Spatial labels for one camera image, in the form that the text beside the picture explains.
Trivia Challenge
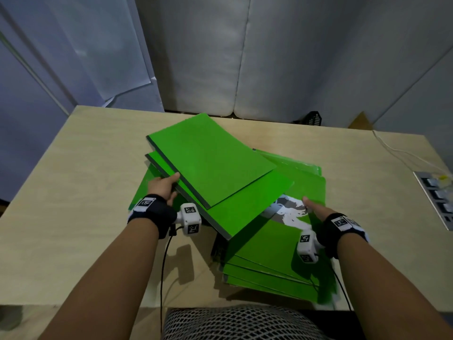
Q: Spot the person's right hand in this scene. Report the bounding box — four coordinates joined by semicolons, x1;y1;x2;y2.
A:
302;197;335;223

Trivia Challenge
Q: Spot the person's left hand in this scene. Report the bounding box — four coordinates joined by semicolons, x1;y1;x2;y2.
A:
147;172;181;207

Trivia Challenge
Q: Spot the plain green notebook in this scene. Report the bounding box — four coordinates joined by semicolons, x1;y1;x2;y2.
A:
147;113;277;209
145;151;294;240

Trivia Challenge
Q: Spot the person's left forearm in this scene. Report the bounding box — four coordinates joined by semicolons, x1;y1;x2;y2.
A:
37;217;160;340

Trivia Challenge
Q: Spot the person's right forearm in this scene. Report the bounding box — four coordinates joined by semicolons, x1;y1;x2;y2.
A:
336;233;453;340

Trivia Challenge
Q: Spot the pile of green booklets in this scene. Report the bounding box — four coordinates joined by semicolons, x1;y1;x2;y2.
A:
128;149;338;305

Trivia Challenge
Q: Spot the black plastic basket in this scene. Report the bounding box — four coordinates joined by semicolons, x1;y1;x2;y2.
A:
301;111;323;127

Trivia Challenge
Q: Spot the grey power strip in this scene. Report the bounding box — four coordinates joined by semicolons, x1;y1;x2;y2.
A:
413;171;453;231

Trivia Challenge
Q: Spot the white padded panel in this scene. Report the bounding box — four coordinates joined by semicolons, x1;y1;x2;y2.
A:
234;0;453;125
136;0;252;117

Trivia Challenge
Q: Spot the black white mesh patterned garment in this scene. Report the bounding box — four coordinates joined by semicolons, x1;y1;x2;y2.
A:
162;305;331;340

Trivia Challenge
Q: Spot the white hanging sheet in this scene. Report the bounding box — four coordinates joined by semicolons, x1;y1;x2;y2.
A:
46;0;158;103

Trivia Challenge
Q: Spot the black right wrist strap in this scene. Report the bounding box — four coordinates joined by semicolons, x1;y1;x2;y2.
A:
316;212;369;259

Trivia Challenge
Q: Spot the black wrist strap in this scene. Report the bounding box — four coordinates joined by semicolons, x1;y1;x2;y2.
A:
316;212;369;259
127;194;177;240

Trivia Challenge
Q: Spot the black left wrist strap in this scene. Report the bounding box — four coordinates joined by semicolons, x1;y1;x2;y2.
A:
127;194;177;240

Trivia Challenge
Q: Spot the thin white cable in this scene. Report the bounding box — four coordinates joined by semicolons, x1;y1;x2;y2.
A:
372;130;450;174

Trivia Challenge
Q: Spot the black right camera cable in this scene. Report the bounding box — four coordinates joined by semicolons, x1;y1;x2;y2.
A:
311;256;353;312

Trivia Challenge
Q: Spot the black camera cable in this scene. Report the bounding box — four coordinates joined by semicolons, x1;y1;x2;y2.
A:
159;226;185;334
311;256;353;312

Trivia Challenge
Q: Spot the black left camera cable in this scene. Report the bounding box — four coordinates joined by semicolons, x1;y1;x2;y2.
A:
159;226;185;334

